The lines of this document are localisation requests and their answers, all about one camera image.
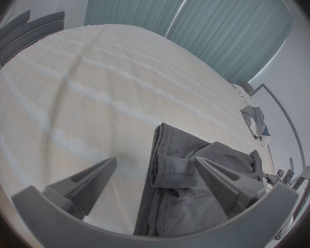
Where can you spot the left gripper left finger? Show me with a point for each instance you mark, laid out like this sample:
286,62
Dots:
90,187

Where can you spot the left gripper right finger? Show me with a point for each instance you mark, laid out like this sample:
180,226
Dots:
235,192

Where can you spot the black T-shirt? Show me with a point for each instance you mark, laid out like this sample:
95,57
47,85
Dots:
186,143

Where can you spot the pile of clothes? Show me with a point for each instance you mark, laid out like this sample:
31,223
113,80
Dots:
257,117

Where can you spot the blue-green curtain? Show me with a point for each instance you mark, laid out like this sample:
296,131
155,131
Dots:
134,6
235,35

